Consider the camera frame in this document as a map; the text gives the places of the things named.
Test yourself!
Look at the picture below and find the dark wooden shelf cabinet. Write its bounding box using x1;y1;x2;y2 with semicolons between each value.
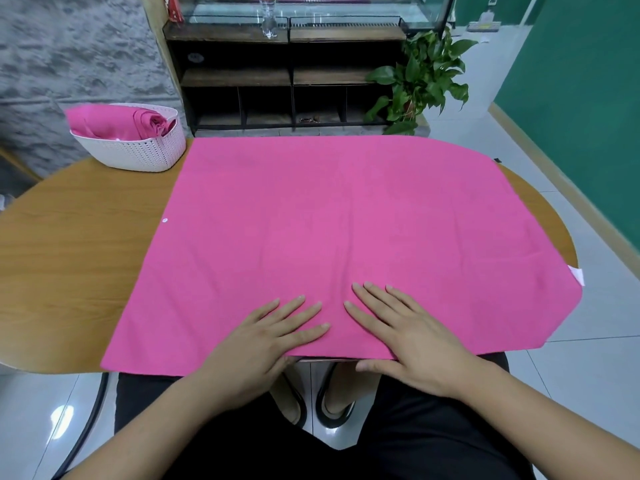
163;23;431;136

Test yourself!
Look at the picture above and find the pink towel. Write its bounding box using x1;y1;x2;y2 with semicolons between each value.
65;103;178;141

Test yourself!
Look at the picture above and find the white mop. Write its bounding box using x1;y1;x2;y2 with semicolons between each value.
467;0;503;34

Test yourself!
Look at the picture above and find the person's left hand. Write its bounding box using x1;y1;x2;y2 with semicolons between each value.
190;295;331;411

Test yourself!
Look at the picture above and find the black floor cable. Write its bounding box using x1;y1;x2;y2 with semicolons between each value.
50;373;111;480

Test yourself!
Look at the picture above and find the white woven plastic basket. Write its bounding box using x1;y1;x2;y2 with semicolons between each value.
66;103;188;174

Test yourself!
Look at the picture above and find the clear bottle with orange label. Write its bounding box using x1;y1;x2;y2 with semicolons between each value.
259;0;280;41

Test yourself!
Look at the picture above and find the green potted plant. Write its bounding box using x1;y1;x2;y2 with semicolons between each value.
363;29;480;136

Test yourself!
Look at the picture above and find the person's right hand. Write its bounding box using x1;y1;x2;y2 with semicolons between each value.
343;283;486;401

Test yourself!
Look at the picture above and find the person's black shoe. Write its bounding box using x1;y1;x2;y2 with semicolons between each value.
270;369;309;430
315;363;357;430

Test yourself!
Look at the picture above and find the person's right forearm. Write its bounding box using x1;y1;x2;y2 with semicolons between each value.
455;363;640;480

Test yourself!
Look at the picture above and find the pile of pink cloths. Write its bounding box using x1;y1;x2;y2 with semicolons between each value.
100;135;585;378

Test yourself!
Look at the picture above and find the glass display case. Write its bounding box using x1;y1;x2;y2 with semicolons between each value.
165;0;456;34

